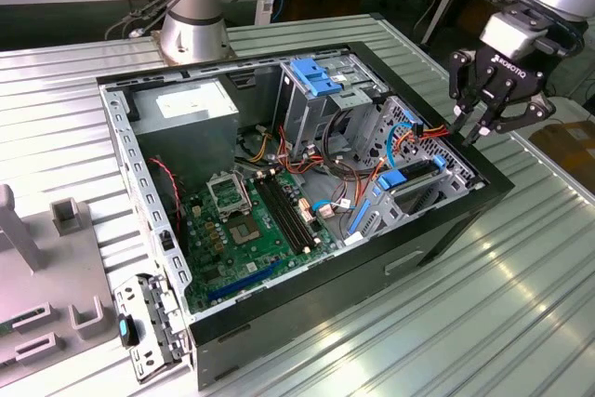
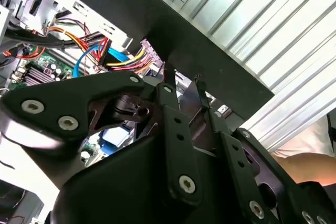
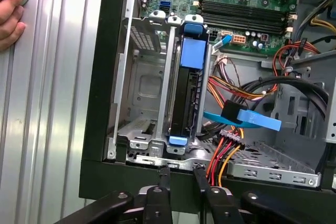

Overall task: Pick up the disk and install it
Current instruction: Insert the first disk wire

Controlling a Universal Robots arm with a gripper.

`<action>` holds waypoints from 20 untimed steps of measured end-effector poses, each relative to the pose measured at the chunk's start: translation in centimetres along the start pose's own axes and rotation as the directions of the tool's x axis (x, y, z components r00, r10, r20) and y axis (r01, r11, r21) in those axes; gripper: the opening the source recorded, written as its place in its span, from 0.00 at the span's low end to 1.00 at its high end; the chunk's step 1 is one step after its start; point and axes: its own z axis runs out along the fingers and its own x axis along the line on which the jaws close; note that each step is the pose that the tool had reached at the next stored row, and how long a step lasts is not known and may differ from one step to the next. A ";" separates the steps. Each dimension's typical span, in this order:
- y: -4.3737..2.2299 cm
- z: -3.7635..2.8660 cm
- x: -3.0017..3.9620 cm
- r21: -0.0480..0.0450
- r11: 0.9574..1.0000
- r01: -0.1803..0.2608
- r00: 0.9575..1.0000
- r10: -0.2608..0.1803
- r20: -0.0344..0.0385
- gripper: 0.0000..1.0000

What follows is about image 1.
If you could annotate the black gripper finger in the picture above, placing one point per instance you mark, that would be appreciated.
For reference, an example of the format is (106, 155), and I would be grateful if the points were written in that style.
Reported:
(520, 122)
(458, 81)

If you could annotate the hard disk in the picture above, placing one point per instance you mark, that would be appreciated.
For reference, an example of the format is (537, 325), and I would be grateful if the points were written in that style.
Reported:
(392, 180)

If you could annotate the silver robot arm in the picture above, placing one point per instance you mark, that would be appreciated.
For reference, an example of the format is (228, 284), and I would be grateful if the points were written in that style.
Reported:
(195, 39)

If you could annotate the silver perforated disk bay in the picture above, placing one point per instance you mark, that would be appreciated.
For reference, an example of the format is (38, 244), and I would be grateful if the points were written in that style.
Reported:
(432, 150)

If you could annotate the blue plastic cage latch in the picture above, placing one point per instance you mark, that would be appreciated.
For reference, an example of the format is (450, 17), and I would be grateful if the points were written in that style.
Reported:
(321, 83)

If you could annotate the silver optical drive cage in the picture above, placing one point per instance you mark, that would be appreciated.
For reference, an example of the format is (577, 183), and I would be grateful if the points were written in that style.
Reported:
(297, 113)

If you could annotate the black RAM slot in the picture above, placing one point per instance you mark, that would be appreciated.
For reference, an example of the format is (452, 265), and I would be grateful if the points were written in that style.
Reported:
(290, 211)
(278, 216)
(284, 214)
(296, 207)

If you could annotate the CPU socket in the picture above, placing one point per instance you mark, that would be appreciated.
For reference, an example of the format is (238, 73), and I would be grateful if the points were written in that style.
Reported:
(244, 230)

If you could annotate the green motherboard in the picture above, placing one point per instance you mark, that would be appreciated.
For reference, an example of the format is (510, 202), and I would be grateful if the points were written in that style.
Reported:
(260, 257)

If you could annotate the grey power supply unit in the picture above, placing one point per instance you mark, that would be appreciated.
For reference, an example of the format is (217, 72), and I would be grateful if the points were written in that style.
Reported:
(186, 136)

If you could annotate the open black silver PC case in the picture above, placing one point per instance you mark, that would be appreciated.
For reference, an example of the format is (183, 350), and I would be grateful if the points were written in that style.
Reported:
(302, 318)

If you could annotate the blue expansion slot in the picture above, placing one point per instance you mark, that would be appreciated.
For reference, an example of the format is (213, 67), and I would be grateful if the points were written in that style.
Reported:
(241, 283)

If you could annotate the black case fan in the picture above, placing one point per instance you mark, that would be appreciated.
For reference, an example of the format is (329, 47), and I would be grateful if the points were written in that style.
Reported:
(165, 211)

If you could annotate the grey parts rack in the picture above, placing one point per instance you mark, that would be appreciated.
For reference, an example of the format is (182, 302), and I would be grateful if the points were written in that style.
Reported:
(56, 276)

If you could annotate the green RAM stick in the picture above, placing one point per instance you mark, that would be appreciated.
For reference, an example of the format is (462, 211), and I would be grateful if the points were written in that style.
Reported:
(11, 326)

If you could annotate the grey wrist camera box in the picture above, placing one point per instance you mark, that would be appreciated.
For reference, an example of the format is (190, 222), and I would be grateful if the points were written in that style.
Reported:
(511, 34)

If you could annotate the blue plastic bay rail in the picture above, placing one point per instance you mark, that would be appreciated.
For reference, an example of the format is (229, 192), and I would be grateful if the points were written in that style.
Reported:
(361, 218)

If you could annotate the brown square base plate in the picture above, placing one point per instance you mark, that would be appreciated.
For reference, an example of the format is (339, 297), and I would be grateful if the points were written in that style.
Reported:
(157, 46)

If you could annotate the black blue bracket latch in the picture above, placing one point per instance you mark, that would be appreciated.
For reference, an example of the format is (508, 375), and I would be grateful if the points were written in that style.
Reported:
(123, 328)

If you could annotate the silver expansion slot bracket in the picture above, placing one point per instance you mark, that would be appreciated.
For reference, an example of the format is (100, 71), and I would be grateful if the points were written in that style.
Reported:
(139, 360)

